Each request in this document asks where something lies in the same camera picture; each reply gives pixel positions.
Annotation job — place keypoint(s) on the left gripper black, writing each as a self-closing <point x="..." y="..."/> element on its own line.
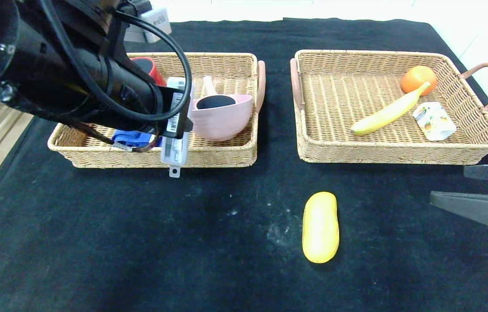
<point x="176" y="113"/>

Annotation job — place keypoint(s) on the clear plastic thermometer case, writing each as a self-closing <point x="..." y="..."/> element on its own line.
<point x="174" y="154"/>

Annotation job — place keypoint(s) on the pink saucepan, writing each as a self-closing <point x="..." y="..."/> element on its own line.
<point x="215" y="102"/>

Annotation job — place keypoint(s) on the pink bowl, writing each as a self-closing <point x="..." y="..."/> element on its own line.
<point x="222" y="125"/>

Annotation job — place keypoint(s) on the small juice carton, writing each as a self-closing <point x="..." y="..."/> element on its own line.
<point x="436" y="125"/>

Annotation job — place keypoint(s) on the yellow mango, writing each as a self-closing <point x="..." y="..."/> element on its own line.
<point x="321" y="229"/>

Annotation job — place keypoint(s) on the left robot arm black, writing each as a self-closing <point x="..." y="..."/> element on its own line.
<point x="31" y="56"/>

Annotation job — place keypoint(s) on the blue folded towel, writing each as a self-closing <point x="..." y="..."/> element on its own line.
<point x="133" y="138"/>

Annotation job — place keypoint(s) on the black tablecloth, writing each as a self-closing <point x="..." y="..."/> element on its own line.
<point x="269" y="34"/>

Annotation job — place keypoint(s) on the orange fruit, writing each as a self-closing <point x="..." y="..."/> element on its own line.
<point x="417" y="77"/>

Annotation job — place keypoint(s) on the yellow banana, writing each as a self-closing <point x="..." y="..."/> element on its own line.
<point x="382" y="117"/>

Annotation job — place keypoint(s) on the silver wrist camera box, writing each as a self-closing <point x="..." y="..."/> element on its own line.
<point x="157" y="19"/>

